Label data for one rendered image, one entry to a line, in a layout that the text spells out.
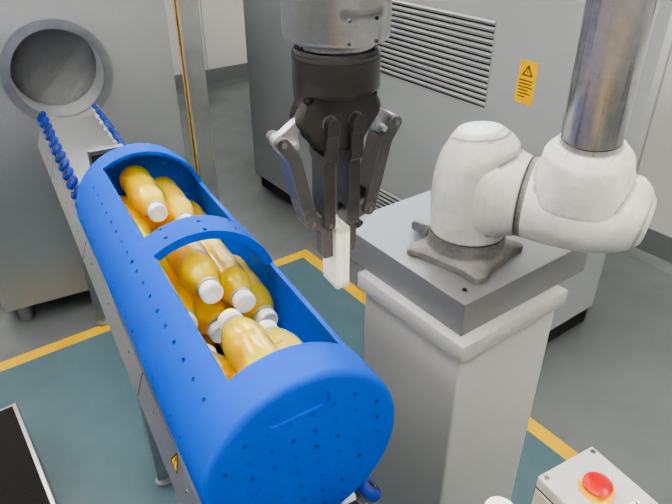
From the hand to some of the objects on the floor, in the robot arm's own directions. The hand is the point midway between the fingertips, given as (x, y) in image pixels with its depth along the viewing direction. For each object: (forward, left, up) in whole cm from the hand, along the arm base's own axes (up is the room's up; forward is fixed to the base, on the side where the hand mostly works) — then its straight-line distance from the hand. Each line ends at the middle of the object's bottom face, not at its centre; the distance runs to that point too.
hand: (335, 252), depth 62 cm
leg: (-24, -99, -143) cm, 176 cm away
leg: (-56, -192, -144) cm, 246 cm away
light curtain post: (-76, -128, -144) cm, 207 cm away
